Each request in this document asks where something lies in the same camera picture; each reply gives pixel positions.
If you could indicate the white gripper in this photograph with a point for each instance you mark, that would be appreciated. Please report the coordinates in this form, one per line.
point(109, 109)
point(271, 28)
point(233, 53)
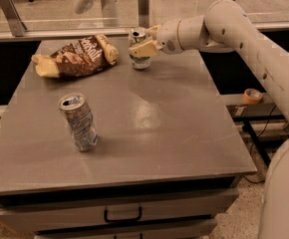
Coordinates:
point(167, 36)

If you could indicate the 7up soda can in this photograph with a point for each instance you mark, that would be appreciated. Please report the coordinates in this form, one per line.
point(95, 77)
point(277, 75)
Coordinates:
point(139, 62)

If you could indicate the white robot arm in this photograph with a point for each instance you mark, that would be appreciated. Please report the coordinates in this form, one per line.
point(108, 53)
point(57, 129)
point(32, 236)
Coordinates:
point(225, 25)

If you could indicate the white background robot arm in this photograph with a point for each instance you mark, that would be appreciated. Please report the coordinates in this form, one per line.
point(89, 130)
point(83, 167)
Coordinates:
point(110, 12)

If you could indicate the redbull can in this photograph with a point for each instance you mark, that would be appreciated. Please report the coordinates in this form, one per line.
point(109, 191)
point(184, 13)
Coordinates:
point(75, 109)

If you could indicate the brown chip bag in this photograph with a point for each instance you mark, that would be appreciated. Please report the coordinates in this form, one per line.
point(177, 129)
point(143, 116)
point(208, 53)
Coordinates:
point(83, 57)

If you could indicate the orange tape roll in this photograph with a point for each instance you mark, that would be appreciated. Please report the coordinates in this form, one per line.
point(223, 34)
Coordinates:
point(252, 96)

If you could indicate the black table leg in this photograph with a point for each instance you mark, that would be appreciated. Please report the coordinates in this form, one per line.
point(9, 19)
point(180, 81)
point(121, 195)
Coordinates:
point(256, 141)

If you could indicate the upper grey drawer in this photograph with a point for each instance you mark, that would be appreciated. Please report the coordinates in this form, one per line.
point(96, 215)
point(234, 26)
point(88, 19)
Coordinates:
point(118, 210)

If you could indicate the grey drawer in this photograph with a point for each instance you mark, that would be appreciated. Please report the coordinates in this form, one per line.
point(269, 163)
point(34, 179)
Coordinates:
point(181, 229)
point(118, 210)

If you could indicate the lower grey drawer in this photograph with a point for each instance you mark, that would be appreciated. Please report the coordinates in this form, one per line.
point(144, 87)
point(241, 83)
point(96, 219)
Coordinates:
point(181, 229)

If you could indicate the middle metal bracket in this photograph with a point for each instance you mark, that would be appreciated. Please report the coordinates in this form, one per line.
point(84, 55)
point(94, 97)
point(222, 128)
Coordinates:
point(143, 8)

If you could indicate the left metal bracket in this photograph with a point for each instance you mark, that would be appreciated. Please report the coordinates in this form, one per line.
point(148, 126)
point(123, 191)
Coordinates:
point(15, 23)

